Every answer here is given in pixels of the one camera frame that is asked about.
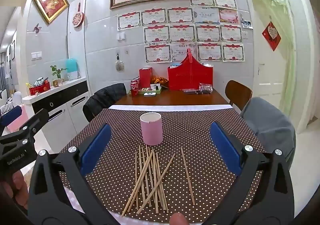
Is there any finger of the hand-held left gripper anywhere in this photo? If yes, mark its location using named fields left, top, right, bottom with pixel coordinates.
left=0, top=106, right=23, bottom=135
left=0, top=108, right=50, bottom=151

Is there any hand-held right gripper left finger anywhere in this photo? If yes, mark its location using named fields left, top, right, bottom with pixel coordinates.
left=26, top=123, right=120, bottom=225

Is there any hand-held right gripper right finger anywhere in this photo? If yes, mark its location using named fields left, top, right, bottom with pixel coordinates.
left=197, top=122, right=295, bottom=225

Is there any single wooden chopstick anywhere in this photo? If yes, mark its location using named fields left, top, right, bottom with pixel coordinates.
left=180, top=147, right=195, bottom=206

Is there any pink cup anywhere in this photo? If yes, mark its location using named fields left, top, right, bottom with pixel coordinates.
left=139, top=112, right=163, bottom=146

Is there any pile of wooden chopsticks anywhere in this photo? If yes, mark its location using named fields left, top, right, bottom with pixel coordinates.
left=122, top=145, right=176, bottom=217

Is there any person's left hand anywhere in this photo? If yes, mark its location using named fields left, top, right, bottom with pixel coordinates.
left=0, top=171, right=29, bottom=212

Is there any person's right hand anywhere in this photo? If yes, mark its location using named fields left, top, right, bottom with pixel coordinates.
left=170, top=212, right=188, bottom=225

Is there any pink stool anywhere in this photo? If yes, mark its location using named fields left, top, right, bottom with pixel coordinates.
left=6, top=107, right=29, bottom=133

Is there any white and black cabinet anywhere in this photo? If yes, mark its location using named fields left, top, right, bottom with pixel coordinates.
left=22, top=76, right=92, bottom=155

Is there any red box on cabinet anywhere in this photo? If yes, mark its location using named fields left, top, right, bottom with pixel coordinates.
left=29, top=82, right=51, bottom=96

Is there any brown polka dot tablecloth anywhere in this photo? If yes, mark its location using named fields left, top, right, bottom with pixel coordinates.
left=56, top=108, right=265, bottom=218

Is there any grey jacket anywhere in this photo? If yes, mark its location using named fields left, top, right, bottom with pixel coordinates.
left=240, top=97, right=297, bottom=170

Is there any black jacket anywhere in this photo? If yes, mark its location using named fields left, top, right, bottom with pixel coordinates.
left=83, top=83, right=127, bottom=123

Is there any potted green plant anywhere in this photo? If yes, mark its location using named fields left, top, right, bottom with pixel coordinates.
left=50, top=65, right=67, bottom=87

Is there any brown wooden chair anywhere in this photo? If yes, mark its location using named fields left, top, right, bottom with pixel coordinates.
left=225, top=80, right=252, bottom=111

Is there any clear bag of dark items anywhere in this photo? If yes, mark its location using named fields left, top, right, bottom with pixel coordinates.
left=199, top=82, right=213, bottom=94

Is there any teal water dispenser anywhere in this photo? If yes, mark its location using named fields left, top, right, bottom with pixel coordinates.
left=65, top=58, right=81, bottom=81

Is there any tray of small boxes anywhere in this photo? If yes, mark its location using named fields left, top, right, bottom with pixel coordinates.
left=139, top=84, right=162, bottom=94

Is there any white door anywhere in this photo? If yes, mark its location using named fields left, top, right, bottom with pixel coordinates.
left=251, top=0, right=290, bottom=118

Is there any hanging brush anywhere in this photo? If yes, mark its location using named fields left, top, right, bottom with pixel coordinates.
left=115, top=52, right=124, bottom=72

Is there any orange snack pile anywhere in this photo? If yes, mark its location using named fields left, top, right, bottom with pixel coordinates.
left=150, top=75, right=168, bottom=85

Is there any green curtain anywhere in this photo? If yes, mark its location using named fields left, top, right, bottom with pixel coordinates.
left=244, top=0, right=297, bottom=120

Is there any round red hanging ornament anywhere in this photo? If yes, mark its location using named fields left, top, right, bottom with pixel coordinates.
left=72, top=0, right=85, bottom=28

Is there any framed red gold picture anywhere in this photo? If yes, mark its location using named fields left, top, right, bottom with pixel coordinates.
left=33, top=0, right=70, bottom=24

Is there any red diamond door ornament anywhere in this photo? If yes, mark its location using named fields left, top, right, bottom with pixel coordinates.
left=262, top=22, right=282, bottom=51

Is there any small photo print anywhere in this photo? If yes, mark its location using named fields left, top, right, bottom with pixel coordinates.
left=241, top=15, right=253, bottom=29

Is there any red handled basket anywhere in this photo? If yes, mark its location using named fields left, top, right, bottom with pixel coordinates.
left=167, top=48, right=214, bottom=91

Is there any wall of award certificates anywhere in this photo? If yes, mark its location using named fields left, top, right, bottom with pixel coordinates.
left=117, top=0, right=245, bottom=64

